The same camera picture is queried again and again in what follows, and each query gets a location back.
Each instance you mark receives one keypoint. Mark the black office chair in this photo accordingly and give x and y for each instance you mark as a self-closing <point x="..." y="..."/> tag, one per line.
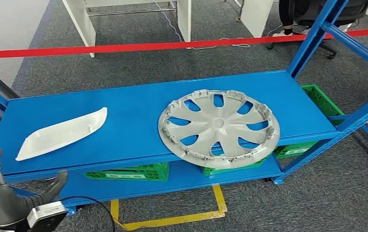
<point x="356" y="9"/>

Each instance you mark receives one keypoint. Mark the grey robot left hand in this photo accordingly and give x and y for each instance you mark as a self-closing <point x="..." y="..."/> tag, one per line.
<point x="1" y="201"/>

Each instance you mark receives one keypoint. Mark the white desk panel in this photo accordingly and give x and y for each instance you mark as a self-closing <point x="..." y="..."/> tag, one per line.
<point x="257" y="16"/>

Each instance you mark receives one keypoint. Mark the red barrier tape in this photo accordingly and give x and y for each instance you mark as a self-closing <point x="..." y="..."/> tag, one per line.
<point x="139" y="47"/>

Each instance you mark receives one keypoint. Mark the yellow floor tape outline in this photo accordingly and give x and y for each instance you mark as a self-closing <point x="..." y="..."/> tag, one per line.
<point x="171" y="221"/>

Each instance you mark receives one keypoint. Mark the grey wheel hubcap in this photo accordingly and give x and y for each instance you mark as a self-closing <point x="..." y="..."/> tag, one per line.
<point x="217" y="123"/>

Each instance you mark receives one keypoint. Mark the green plastic crate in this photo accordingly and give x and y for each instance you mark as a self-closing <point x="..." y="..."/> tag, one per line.
<point x="228" y="169"/>
<point x="324" y="102"/>
<point x="139" y="173"/>

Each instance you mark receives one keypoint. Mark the white desk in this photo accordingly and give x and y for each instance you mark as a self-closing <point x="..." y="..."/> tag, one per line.
<point x="81" y="25"/>

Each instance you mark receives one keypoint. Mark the white plastic trim part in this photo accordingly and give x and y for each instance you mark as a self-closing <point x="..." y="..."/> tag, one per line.
<point x="59" y="136"/>

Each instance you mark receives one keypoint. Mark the blue metal shelf rack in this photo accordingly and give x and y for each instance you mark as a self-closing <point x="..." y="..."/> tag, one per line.
<point x="132" y="128"/>

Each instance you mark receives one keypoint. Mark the person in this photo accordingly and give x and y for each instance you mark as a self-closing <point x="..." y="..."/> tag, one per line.
<point x="286" y="16"/>

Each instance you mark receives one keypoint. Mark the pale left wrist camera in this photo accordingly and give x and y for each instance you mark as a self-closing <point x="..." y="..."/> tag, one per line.
<point x="44" y="214"/>

